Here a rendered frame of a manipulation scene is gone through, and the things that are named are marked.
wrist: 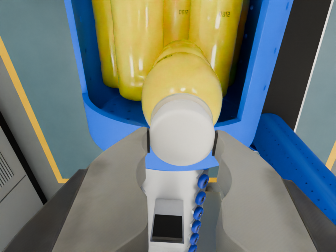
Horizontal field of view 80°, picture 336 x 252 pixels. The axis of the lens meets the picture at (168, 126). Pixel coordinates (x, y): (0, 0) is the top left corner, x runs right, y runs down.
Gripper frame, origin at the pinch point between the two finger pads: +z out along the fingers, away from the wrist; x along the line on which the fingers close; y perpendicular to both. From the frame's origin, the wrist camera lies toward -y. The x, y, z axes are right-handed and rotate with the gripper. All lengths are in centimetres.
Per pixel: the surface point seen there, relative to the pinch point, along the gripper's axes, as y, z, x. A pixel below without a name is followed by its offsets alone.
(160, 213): 52, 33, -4
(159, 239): 51, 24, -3
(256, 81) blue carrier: 0.0, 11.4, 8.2
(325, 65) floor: 22, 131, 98
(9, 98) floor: 56, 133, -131
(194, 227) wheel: 60, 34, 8
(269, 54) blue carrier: -2.7, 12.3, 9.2
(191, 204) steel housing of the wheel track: 54, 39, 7
